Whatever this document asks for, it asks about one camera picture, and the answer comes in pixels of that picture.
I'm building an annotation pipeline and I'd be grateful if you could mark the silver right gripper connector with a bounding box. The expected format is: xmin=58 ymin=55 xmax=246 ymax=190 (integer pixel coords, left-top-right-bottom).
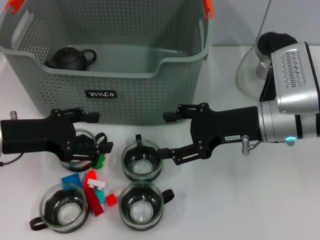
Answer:
xmin=241 ymin=134 xmax=262 ymax=156

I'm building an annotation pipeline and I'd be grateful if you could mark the thin grey wall cable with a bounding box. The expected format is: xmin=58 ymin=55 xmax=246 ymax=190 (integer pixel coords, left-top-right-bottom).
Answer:
xmin=258 ymin=0 xmax=272 ymax=38

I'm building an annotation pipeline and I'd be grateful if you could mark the blue flat toy plate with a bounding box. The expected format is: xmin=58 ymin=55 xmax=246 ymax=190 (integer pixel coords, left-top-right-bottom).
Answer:
xmin=61 ymin=172 xmax=83 ymax=191

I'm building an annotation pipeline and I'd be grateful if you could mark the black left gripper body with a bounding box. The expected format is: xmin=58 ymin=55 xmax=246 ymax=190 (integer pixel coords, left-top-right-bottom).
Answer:
xmin=0 ymin=109 xmax=76 ymax=162

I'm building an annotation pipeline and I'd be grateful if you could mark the teal toy brick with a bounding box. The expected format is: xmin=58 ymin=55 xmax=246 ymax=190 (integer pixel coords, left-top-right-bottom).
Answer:
xmin=94 ymin=188 xmax=107 ymax=205

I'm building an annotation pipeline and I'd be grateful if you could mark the black clay teapot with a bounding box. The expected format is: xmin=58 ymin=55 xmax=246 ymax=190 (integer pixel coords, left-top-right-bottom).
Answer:
xmin=44 ymin=46 xmax=98 ymax=72

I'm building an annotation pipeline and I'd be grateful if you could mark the grey-green perforated storage bin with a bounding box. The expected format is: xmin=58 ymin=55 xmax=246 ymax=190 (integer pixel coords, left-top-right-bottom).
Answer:
xmin=0 ymin=0 xmax=216 ymax=126

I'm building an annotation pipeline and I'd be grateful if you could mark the green toy brick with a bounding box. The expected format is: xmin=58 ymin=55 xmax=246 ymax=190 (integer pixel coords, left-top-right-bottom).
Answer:
xmin=93 ymin=153 xmax=107 ymax=170

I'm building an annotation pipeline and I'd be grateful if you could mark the dark left arm cable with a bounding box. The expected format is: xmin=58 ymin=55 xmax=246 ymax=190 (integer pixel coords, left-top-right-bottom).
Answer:
xmin=0 ymin=153 xmax=25 ymax=168

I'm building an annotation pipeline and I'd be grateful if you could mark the white toy brick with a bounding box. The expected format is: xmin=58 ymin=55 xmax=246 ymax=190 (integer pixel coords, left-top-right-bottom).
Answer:
xmin=87 ymin=178 xmax=106 ymax=190

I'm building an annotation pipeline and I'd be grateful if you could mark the small red toy brick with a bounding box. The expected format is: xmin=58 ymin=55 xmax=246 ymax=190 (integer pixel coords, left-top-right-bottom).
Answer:
xmin=105 ymin=193 xmax=118 ymax=207

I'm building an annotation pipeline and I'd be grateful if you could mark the dark red long brick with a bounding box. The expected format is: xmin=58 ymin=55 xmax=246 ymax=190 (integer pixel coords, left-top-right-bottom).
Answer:
xmin=84 ymin=187 xmax=105 ymax=216

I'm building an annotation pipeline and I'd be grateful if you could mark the orange bin handle clip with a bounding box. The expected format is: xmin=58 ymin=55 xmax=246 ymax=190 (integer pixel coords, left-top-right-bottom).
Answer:
xmin=4 ymin=0 xmax=26 ymax=13
xmin=201 ymin=0 xmax=215 ymax=21

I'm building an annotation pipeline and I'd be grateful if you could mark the orange-red toy brick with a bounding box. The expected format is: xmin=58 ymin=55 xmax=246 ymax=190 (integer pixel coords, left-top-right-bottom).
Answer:
xmin=83 ymin=169 xmax=98 ymax=188

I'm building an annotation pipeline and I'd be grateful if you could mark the glass carafe black handle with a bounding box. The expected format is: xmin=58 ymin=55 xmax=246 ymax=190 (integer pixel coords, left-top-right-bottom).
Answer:
xmin=235 ymin=31 xmax=302 ymax=99

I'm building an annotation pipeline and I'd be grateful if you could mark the silver vented right wrist box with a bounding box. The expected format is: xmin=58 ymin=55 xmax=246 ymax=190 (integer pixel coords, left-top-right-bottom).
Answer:
xmin=271 ymin=41 xmax=320 ymax=115

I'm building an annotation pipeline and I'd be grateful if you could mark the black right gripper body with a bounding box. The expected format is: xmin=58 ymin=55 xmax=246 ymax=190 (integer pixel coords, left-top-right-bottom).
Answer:
xmin=189 ymin=106 xmax=262 ymax=160

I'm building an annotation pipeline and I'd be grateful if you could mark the glass teacup black sleeve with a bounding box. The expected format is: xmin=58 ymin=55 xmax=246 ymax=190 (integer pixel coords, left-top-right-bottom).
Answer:
xmin=29 ymin=183 xmax=90 ymax=235
xmin=117 ymin=181 xmax=176 ymax=231
xmin=121 ymin=134 xmax=163 ymax=182
xmin=58 ymin=128 xmax=108 ymax=173

